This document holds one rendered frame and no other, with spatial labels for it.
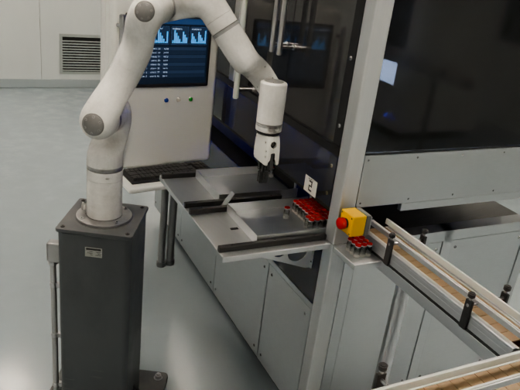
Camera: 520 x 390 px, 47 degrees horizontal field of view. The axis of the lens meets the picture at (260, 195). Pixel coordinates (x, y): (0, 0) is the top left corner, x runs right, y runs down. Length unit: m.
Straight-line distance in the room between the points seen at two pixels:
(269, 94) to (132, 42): 0.44
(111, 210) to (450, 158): 1.20
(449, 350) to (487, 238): 0.54
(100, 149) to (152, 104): 0.71
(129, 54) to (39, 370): 1.52
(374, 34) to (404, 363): 1.41
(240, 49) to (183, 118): 1.01
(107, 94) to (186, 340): 1.45
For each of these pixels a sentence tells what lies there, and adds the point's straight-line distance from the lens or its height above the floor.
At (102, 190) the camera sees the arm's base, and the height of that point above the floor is 0.98.
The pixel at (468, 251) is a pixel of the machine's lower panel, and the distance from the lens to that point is 2.52.
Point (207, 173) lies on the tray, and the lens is 2.49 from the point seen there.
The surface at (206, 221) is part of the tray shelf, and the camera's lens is 2.10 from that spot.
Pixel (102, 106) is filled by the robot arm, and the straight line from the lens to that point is 1.92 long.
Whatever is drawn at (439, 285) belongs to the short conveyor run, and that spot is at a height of 0.93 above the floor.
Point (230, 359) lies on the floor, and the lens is 2.89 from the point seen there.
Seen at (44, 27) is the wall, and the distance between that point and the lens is 7.18.
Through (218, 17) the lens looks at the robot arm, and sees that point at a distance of 1.81.
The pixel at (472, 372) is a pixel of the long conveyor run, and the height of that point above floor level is 0.93.
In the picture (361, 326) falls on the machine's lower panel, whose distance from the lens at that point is 2.36.
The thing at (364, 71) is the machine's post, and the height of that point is 1.48.
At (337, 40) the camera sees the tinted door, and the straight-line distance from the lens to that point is 2.01.
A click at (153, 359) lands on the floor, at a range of 2.87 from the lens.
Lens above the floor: 1.80
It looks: 23 degrees down
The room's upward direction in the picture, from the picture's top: 7 degrees clockwise
